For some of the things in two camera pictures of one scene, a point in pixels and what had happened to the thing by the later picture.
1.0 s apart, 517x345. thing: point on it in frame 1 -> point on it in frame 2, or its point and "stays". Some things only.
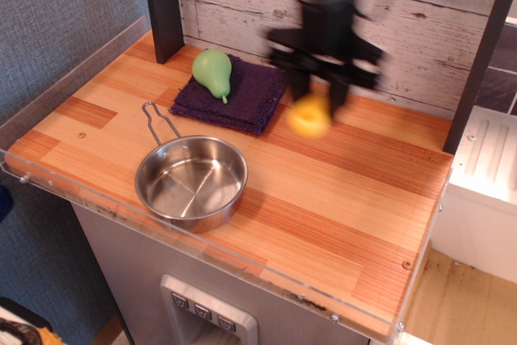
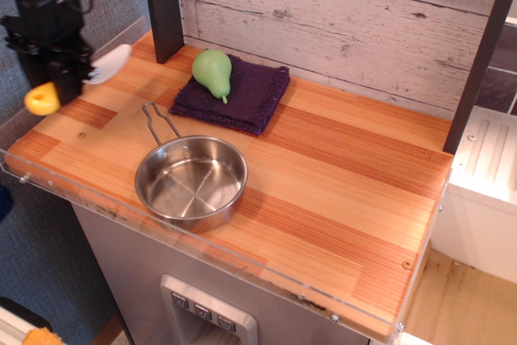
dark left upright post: x=164 y=6 stays
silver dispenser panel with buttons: x=198 y=317 stays
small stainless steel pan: x=191 y=183 stays
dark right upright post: x=485 y=56 stays
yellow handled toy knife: x=311 y=115 -> x=44 y=98
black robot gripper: x=327 y=40 -> x=48 y=31
